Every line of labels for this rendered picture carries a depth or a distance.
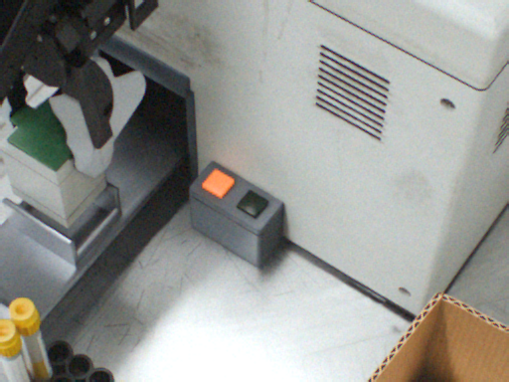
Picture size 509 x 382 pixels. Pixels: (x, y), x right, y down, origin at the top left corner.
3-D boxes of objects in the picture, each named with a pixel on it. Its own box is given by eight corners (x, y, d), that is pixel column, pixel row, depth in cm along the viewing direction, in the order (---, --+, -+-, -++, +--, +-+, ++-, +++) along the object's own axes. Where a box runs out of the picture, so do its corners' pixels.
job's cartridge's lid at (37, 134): (39, 95, 79) (37, 90, 78) (98, 131, 77) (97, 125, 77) (-3, 137, 77) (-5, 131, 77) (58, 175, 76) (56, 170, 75)
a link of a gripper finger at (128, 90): (178, 139, 80) (142, 30, 73) (119, 204, 77) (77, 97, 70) (140, 122, 81) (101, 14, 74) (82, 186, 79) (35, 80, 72)
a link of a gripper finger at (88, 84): (133, 141, 74) (91, 28, 67) (116, 159, 73) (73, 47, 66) (73, 114, 76) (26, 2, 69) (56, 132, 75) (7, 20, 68)
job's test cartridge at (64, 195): (52, 151, 84) (39, 93, 79) (108, 186, 83) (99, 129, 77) (12, 193, 82) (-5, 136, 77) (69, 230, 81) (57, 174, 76)
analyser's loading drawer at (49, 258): (142, 94, 94) (137, 48, 89) (216, 135, 92) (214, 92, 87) (-46, 294, 85) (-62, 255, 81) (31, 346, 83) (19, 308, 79)
